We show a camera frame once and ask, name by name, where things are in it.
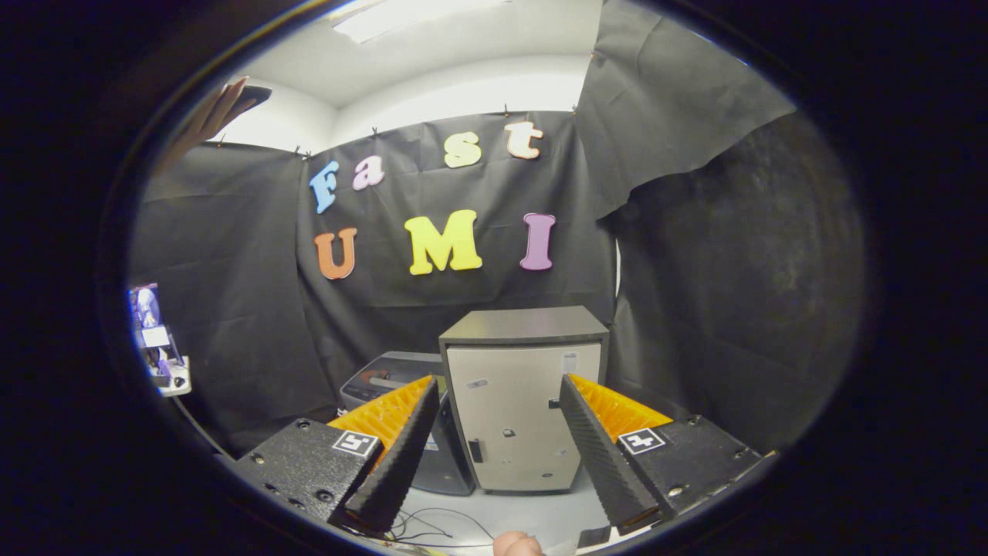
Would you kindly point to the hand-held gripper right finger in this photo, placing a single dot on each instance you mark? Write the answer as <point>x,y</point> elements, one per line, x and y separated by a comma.
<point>602,463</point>

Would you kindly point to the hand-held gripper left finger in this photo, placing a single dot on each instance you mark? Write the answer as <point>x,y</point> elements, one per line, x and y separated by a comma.
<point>397,463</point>

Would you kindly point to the dark grey washing machine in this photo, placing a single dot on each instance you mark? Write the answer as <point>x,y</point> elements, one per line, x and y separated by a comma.
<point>451,463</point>

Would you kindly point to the dark washing machine lid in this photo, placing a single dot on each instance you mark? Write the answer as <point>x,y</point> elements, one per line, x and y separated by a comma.
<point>394,369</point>

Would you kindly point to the beige metal cabinet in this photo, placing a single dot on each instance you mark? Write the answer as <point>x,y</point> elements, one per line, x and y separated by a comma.
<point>509,401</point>

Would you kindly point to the black backdrop cloth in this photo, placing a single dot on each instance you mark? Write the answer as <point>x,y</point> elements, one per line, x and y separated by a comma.
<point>733,232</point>

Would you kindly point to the black phone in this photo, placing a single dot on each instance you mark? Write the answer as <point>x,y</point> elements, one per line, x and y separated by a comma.
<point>251,96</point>

